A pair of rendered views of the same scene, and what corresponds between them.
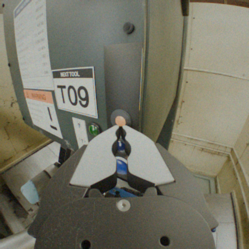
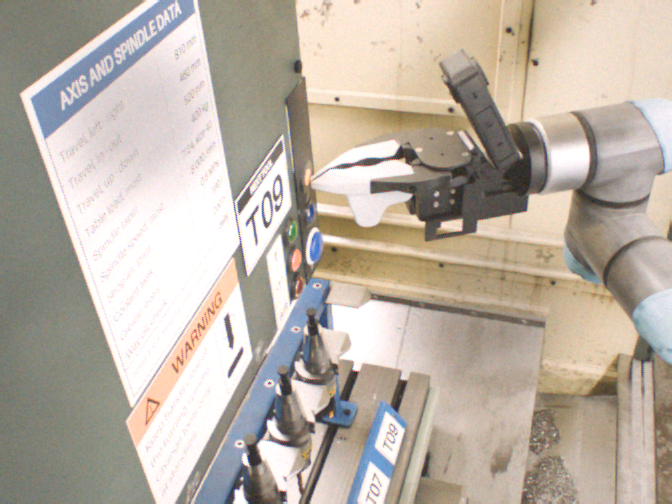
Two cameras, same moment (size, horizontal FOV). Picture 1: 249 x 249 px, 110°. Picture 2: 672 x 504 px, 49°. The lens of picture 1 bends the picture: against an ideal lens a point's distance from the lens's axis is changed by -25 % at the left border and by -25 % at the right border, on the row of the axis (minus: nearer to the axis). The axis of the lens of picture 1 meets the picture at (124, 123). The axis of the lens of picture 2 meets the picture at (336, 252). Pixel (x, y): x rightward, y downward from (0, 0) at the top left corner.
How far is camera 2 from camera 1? 0.67 m
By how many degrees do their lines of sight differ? 79
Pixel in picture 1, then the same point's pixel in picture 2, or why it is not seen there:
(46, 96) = (224, 287)
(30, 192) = not seen: outside the picture
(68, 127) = (260, 295)
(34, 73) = (190, 266)
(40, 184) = not seen: outside the picture
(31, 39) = (174, 171)
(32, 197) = not seen: outside the picture
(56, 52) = (239, 155)
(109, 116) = (299, 184)
